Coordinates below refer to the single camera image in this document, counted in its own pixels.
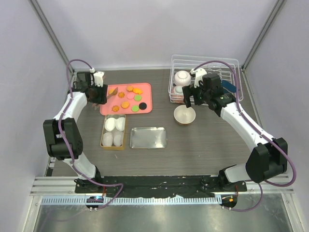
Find metal tongs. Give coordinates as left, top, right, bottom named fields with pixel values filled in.
left=92, top=88, right=118, bottom=109

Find orange flower cookie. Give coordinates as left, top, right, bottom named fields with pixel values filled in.
left=126, top=86, right=134, bottom=92
left=112, top=105, right=120, bottom=112
left=118, top=92, right=125, bottom=98

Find orange ridged round cookie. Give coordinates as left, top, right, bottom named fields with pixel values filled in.
left=121, top=101, right=130, bottom=109

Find pink round cookie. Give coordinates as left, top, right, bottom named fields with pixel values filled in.
left=127, top=93, right=135, bottom=100

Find gold cookie tin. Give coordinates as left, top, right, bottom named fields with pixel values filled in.
left=100, top=115, right=126, bottom=151

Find silver tin lid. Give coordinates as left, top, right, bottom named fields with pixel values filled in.
left=130, top=127, right=167, bottom=149

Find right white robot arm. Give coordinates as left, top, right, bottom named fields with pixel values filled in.
left=183, top=72, right=288, bottom=191

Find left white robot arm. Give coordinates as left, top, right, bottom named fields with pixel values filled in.
left=43, top=69, right=108, bottom=193

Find pink patterned cup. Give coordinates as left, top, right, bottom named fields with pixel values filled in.
left=170, top=86, right=184, bottom=104

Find white round teapot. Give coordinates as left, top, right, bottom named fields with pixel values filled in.
left=173, top=71, right=191, bottom=86

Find white ceramic bowl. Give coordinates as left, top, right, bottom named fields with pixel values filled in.
left=173, top=105, right=196, bottom=125

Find dark blue dish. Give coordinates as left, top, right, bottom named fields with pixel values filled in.
left=221, top=80, right=237, bottom=93

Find orange flower cookie top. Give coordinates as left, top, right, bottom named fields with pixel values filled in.
left=126, top=86, right=134, bottom=92

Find pink plastic tray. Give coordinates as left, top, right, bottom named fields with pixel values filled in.
left=99, top=83, right=153, bottom=116

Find orange fish cookie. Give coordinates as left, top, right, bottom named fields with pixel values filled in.
left=133, top=88, right=143, bottom=95

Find green round cookie upper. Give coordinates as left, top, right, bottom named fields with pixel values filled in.
left=134, top=94, right=142, bottom=102

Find green round cookie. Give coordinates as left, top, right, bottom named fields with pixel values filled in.
left=134, top=94, right=142, bottom=102
left=131, top=105, right=139, bottom=113

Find green round cookie lower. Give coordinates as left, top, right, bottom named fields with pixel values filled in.
left=131, top=105, right=139, bottom=113

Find black round cookie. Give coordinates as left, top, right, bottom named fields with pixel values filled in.
left=139, top=102, right=147, bottom=110

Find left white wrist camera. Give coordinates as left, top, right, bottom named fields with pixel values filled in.
left=89, top=68, right=105, bottom=87

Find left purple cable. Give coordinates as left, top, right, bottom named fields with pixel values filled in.
left=56, top=58, right=124, bottom=210

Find purple cable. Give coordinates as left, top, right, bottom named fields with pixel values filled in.
left=56, top=58, right=124, bottom=210
left=193, top=60, right=297, bottom=212

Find white wire dish rack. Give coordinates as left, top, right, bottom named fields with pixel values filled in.
left=168, top=55, right=244, bottom=102

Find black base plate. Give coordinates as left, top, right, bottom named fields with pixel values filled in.
left=74, top=175, right=247, bottom=198

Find aluminium frame rail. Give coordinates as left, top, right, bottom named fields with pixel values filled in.
left=30, top=174, right=295, bottom=196

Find white slotted cable duct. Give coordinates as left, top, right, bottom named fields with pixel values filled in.
left=41, top=195, right=222, bottom=205

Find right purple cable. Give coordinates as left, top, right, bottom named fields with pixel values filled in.
left=193, top=60, right=297, bottom=212

